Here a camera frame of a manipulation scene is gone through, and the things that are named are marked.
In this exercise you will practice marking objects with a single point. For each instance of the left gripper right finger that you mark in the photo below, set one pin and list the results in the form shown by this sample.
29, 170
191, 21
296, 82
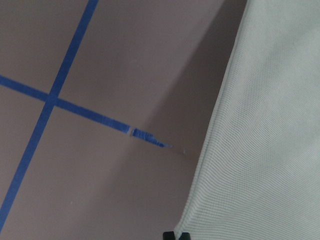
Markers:
185, 236

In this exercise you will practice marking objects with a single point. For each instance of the olive green long-sleeve shirt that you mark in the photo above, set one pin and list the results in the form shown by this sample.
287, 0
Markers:
258, 174

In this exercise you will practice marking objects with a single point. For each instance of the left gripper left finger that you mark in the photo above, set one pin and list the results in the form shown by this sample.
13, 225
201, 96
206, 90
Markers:
168, 235

